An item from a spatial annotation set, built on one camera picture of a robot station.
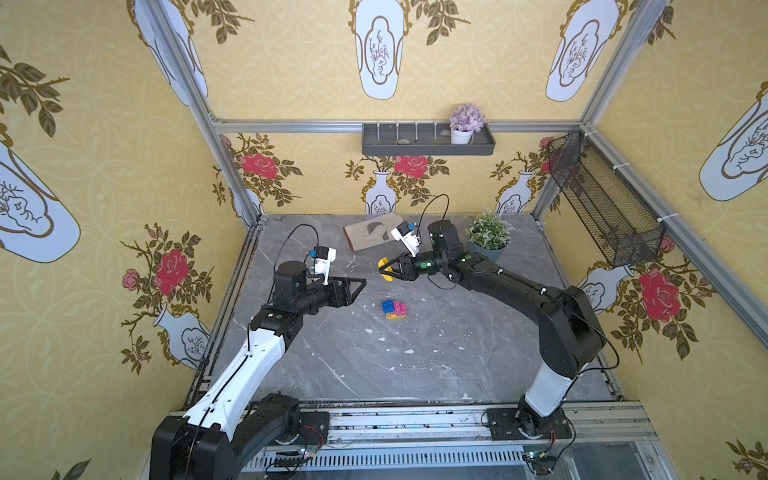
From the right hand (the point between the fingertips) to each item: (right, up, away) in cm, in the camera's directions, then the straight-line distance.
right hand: (382, 275), depth 80 cm
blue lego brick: (+2, -10, +10) cm, 14 cm away
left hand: (-6, -2, -2) cm, 6 cm away
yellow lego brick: (+3, -14, +12) cm, 19 cm away
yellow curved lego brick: (0, +4, -2) cm, 4 cm away
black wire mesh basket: (+68, +13, +4) cm, 69 cm away
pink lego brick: (+5, -11, +10) cm, 16 cm away
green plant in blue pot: (+34, +11, +15) cm, 38 cm away
